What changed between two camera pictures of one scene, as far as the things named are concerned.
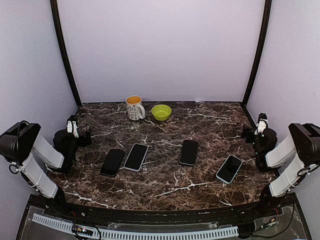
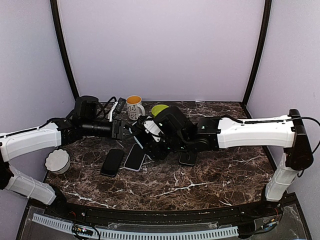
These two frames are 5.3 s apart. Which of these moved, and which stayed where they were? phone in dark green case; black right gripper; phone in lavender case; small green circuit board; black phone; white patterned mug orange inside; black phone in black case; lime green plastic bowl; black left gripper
Moved: black right gripper; black phone; black left gripper
Stayed: phone in lavender case; small green circuit board; black phone in black case; lime green plastic bowl; phone in dark green case; white patterned mug orange inside
